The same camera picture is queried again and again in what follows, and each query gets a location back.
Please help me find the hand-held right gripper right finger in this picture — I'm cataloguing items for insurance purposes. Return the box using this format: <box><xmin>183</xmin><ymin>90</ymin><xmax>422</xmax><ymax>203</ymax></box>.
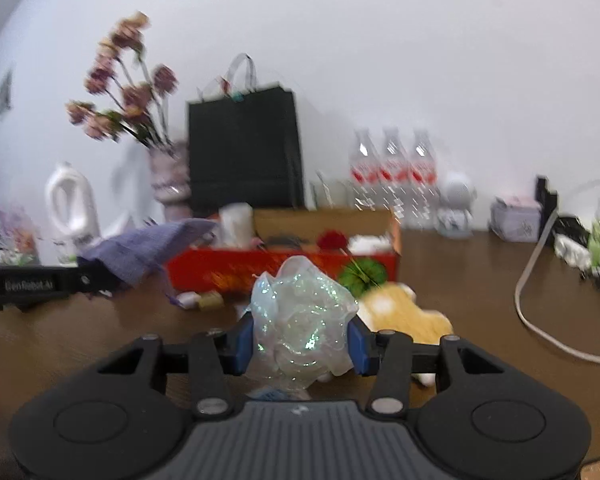
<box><xmin>347</xmin><ymin>316</ymin><xmax>503</xmax><ymax>416</ymax></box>

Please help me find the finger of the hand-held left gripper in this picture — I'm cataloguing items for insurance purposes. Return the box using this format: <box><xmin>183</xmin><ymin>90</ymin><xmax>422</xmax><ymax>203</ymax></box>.
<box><xmin>77</xmin><ymin>259</ymin><xmax>128</xmax><ymax>301</ymax></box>

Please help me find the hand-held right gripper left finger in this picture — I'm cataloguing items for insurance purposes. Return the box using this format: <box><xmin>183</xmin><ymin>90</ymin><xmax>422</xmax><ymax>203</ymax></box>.
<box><xmin>97</xmin><ymin>312</ymin><xmax>255</xmax><ymax>418</ymax></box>

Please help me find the purple knitted cloth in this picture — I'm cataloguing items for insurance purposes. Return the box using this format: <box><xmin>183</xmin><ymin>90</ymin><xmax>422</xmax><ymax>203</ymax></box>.
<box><xmin>80</xmin><ymin>218</ymin><xmax>217</xmax><ymax>287</ymax></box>

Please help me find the yellow plush toy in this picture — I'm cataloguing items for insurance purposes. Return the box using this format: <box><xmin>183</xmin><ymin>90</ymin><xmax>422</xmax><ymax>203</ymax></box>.
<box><xmin>356</xmin><ymin>282</ymin><xmax>454</xmax><ymax>387</ymax></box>

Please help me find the iridescent plastic bag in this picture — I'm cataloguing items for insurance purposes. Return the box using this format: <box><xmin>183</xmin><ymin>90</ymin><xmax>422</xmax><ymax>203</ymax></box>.
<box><xmin>250</xmin><ymin>256</ymin><xmax>359</xmax><ymax>397</ymax></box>

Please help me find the red cardboard box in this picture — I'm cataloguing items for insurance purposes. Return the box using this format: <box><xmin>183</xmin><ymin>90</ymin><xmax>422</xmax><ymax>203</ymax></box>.
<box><xmin>165</xmin><ymin>207</ymin><xmax>402</xmax><ymax>307</ymax></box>

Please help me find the wrapped flower bundle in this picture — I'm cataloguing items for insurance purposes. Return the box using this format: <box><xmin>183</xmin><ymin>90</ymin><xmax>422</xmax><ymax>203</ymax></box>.
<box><xmin>0</xmin><ymin>205</ymin><xmax>43</xmax><ymax>267</ymax></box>

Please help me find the white detergent bottle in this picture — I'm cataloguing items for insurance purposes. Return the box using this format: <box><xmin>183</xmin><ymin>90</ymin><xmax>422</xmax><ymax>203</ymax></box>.
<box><xmin>44</xmin><ymin>161</ymin><xmax>102</xmax><ymax>257</ymax></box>

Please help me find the red artificial flower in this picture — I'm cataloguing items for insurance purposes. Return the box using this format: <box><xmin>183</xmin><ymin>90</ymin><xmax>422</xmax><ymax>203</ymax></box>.
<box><xmin>317</xmin><ymin>230</ymin><xmax>348</xmax><ymax>251</ymax></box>

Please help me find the white paper roll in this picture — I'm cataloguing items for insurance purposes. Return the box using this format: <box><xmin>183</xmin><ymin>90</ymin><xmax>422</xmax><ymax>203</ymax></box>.
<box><xmin>219</xmin><ymin>203</ymin><xmax>256</xmax><ymax>248</ymax></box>

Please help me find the mottled purple vase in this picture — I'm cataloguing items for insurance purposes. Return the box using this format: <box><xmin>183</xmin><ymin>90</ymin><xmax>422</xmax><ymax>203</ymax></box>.
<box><xmin>150</xmin><ymin>141</ymin><xmax>191</xmax><ymax>222</ymax></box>

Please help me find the clear glass cup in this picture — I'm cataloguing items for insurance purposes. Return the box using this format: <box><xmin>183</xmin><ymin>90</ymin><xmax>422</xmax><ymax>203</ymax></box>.
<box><xmin>312</xmin><ymin>170</ymin><xmax>355</xmax><ymax>209</ymax></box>

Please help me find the white robot figurine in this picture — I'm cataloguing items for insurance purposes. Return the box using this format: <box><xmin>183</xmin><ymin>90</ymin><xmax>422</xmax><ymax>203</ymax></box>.
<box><xmin>436</xmin><ymin>172</ymin><xmax>477</xmax><ymax>239</ymax></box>

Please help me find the clear water bottle red label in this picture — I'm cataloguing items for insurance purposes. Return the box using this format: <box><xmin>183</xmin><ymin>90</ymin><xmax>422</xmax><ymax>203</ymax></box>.
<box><xmin>379</xmin><ymin>127</ymin><xmax>412</xmax><ymax>226</ymax></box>
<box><xmin>409</xmin><ymin>129</ymin><xmax>440</xmax><ymax>230</ymax></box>
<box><xmin>349</xmin><ymin>129</ymin><xmax>382</xmax><ymax>211</ymax></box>

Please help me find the dried pink flower bouquet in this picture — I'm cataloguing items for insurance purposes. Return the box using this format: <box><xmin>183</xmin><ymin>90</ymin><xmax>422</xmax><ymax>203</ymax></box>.
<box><xmin>65</xmin><ymin>10</ymin><xmax>179</xmax><ymax>155</ymax></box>

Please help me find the black paper bag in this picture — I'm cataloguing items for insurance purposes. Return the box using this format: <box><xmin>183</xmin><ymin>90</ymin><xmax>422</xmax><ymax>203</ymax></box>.
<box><xmin>187</xmin><ymin>52</ymin><xmax>307</xmax><ymax>212</ymax></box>

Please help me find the pale tin box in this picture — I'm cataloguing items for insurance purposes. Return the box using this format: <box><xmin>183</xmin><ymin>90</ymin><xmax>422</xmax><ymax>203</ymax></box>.
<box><xmin>489</xmin><ymin>195</ymin><xmax>542</xmax><ymax>244</ymax></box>

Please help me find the white power strip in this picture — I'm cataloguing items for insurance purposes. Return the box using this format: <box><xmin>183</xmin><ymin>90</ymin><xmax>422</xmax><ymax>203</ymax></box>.
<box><xmin>552</xmin><ymin>215</ymin><xmax>600</xmax><ymax>292</ymax></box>

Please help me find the black upright block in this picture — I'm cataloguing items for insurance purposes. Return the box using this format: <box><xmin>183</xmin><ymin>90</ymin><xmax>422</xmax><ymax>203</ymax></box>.
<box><xmin>535</xmin><ymin>175</ymin><xmax>559</xmax><ymax>235</ymax></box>

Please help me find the grey flat cable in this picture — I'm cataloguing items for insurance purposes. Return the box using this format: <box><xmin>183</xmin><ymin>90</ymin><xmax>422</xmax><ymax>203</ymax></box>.
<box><xmin>514</xmin><ymin>179</ymin><xmax>600</xmax><ymax>367</ymax></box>

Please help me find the wall poster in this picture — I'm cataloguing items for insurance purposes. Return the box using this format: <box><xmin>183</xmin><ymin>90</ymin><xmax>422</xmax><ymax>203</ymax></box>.
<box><xmin>0</xmin><ymin>67</ymin><xmax>14</xmax><ymax>117</ymax></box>

